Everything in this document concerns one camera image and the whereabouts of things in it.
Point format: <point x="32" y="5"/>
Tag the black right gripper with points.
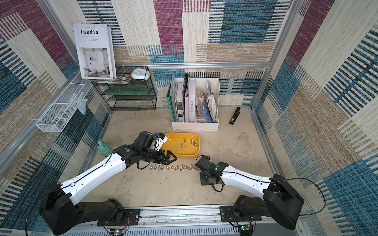
<point x="205" y="164"/>

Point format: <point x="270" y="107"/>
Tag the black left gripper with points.
<point x="161" y="160"/>

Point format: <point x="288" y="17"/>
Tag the yellow oval storage tray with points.
<point x="183" y="145"/>

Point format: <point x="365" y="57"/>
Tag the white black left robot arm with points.
<point x="61" y="205"/>

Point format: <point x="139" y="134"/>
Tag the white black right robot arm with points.
<point x="272" y="197"/>

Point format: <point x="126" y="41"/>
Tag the blue booklet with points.
<point x="206" y="113"/>

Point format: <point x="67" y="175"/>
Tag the white perforated file organizer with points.
<point x="207" y="90"/>

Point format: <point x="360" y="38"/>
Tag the green folder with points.
<point x="170" y="98"/>

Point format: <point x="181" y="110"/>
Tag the white pink book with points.
<point x="191" y="94"/>

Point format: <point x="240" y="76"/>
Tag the green spray bottle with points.
<point x="103" y="148"/>

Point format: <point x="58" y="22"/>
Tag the black stapler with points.
<point x="235" y="116"/>

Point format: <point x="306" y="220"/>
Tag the white round alarm clock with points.
<point x="140" y="74"/>

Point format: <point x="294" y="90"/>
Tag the white Inedia magazine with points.
<point x="95" y="51"/>

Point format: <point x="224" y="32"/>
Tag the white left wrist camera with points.
<point x="160" y="139"/>

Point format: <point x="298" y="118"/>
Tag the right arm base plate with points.
<point x="228" y="214"/>

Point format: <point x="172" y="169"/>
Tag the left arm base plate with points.
<point x="127" y="217"/>

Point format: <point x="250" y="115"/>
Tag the black wire mesh shelf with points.
<point x="125" y="93"/>

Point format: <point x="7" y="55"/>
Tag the white wire wall basket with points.
<point x="63" y="108"/>

